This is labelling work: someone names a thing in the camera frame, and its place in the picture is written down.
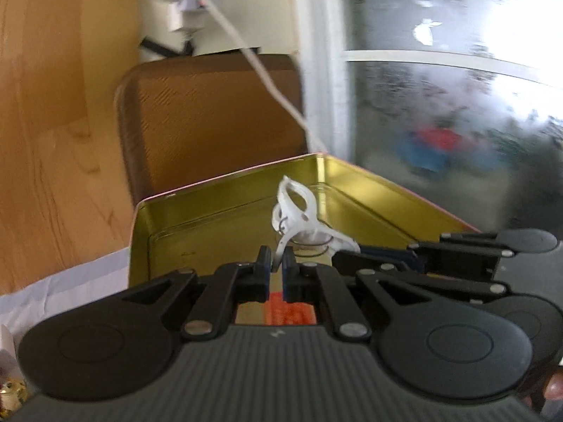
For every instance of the striped blue white blanket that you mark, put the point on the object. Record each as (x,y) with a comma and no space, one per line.
(66,290)

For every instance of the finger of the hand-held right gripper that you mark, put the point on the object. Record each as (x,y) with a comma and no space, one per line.
(382,258)
(462,246)

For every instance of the person's right hand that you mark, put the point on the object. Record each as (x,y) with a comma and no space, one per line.
(553,387)

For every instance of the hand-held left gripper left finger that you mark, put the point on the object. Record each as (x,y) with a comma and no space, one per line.
(264,270)

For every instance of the wooden panel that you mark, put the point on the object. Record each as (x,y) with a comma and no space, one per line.
(57,118)

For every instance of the orange packet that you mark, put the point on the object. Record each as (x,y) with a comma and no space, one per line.
(290,310)

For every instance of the small golden figurine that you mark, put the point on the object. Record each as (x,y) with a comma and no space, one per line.
(9,393)

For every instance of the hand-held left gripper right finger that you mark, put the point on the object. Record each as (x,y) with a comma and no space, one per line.
(290,272)

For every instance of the frosted glass window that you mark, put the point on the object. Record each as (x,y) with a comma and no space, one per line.
(440,96)

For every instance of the brown mesh chair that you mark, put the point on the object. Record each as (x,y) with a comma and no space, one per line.
(206,127)

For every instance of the white plastic clip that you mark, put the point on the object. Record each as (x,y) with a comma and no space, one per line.
(295,217)

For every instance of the pink tin box gold inside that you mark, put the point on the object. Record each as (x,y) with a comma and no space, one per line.
(228,228)

